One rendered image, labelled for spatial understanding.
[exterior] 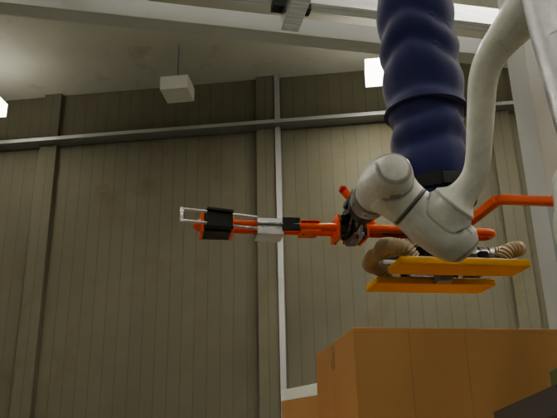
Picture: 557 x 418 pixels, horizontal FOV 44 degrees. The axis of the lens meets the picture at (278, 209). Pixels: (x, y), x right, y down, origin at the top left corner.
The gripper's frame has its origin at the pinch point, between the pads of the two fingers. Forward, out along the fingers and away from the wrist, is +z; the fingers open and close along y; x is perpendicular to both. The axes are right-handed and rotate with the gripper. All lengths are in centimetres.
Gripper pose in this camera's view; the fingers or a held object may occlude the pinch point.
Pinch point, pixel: (344, 230)
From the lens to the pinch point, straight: 184.4
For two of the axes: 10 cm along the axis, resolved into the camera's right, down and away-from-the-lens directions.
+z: -1.8, 3.5, 9.2
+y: 0.2, 9.4, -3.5
